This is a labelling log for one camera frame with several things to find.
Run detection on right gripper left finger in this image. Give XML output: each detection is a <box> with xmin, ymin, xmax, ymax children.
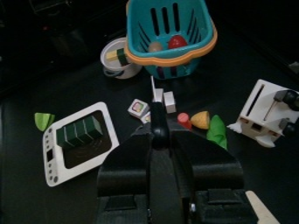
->
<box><xmin>95</xmin><ymin>124</ymin><xmax>155</xmax><ymax>224</ymax></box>

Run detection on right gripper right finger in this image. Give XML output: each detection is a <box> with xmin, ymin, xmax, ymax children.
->
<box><xmin>167</xmin><ymin>120</ymin><xmax>259</xmax><ymax>224</ymax></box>

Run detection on green toy leaf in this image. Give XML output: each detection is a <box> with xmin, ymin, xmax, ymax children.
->
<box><xmin>206</xmin><ymin>114</ymin><xmax>230</xmax><ymax>151</ymax></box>

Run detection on yellow toy food chunk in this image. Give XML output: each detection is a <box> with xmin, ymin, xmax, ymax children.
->
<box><xmin>191</xmin><ymin>110</ymin><xmax>211</xmax><ymax>130</ymax></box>

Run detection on green striped watermelon block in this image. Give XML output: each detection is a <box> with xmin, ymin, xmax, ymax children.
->
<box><xmin>57</xmin><ymin>115</ymin><xmax>105</xmax><ymax>150</ymax></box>

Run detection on printed white toy cube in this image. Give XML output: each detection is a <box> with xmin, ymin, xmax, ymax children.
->
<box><xmin>127</xmin><ymin>98</ymin><xmax>151</xmax><ymax>119</ymax></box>
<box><xmin>141</xmin><ymin>112</ymin><xmax>155</xmax><ymax>125</ymax></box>

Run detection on white toy kitchen scale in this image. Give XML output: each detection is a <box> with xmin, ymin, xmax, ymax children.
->
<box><xmin>42</xmin><ymin>101</ymin><xmax>122</xmax><ymax>187</ymax></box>

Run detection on light green toy wedge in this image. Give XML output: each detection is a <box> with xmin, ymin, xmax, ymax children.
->
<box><xmin>34</xmin><ymin>112</ymin><xmax>57</xmax><ymax>132</ymax></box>

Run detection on white toy knife block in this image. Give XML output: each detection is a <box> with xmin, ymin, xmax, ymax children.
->
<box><xmin>227</xmin><ymin>78</ymin><xmax>299</xmax><ymax>149</ymax></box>

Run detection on white toy cup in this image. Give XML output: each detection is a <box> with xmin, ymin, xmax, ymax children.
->
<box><xmin>99</xmin><ymin>37</ymin><xmax>145</xmax><ymax>81</ymax></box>

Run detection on yellow green toy food piece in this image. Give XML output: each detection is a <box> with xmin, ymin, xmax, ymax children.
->
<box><xmin>106</xmin><ymin>47</ymin><xmax>131</xmax><ymax>67</ymax></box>

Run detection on toy egg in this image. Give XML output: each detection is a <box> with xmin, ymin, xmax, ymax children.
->
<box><xmin>147</xmin><ymin>41</ymin><xmax>165</xmax><ymax>53</ymax></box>

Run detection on red toy tomato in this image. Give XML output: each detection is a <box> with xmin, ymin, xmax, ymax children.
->
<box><xmin>167</xmin><ymin>34</ymin><xmax>190</xmax><ymax>50</ymax></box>

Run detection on teal basket orange rim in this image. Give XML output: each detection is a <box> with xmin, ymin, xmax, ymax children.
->
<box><xmin>125</xmin><ymin>0</ymin><xmax>219</xmax><ymax>81</ymax></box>

